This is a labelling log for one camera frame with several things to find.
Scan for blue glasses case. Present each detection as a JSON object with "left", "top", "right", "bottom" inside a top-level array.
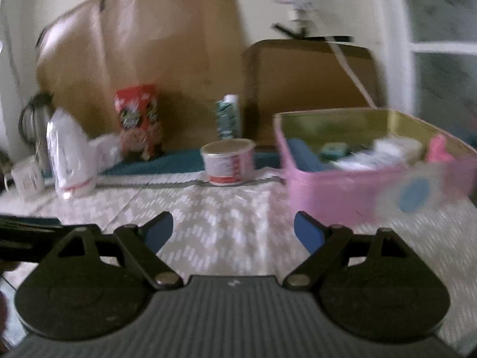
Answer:
[{"left": 287, "top": 138, "right": 327, "bottom": 172}]

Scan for small teal tissue packet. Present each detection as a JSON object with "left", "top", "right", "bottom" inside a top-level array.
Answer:
[{"left": 319, "top": 142, "right": 349, "bottom": 161}]

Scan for white tissue pack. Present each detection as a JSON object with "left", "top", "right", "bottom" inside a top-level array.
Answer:
[{"left": 332, "top": 136, "right": 424, "bottom": 171}]

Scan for pink fluffy sock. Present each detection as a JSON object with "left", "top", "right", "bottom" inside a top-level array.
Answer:
[{"left": 425, "top": 134, "right": 455, "bottom": 163}]

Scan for patterned beige tablecloth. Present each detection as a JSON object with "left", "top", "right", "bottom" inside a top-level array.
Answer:
[{"left": 1, "top": 169, "right": 476, "bottom": 352}]

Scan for pink gold tin box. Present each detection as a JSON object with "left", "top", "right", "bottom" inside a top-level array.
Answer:
[{"left": 274, "top": 108, "right": 476, "bottom": 226}]

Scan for white enamel mug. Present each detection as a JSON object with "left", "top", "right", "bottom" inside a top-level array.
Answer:
[{"left": 4, "top": 156, "right": 45, "bottom": 200}]

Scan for teal mat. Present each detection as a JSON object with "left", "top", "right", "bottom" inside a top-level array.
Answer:
[{"left": 100, "top": 149, "right": 281, "bottom": 176}]

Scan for Doraemon cups in plastic bag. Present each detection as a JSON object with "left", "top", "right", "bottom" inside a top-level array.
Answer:
[{"left": 46, "top": 107, "right": 123, "bottom": 200}]

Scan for round food can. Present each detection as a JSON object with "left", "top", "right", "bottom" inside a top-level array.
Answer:
[{"left": 201, "top": 138, "right": 255, "bottom": 186}]

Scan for steel thermos jug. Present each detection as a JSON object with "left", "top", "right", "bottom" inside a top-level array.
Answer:
[{"left": 18, "top": 91, "right": 55, "bottom": 174}]

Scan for red snack box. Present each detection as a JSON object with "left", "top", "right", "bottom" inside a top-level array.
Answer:
[{"left": 113, "top": 84, "right": 163, "bottom": 161}]

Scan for green drink carton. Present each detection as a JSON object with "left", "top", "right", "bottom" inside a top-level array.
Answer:
[{"left": 214, "top": 94, "right": 242, "bottom": 139}]

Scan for brown woven chair mat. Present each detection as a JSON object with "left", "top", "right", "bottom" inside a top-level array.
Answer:
[{"left": 241, "top": 40, "right": 368, "bottom": 146}]

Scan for wooden board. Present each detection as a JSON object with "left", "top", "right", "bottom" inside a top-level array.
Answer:
[{"left": 36, "top": 0, "right": 245, "bottom": 150}]

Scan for white power cable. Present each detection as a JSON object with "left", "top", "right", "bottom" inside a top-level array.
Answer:
[{"left": 327, "top": 42, "right": 378, "bottom": 109}]

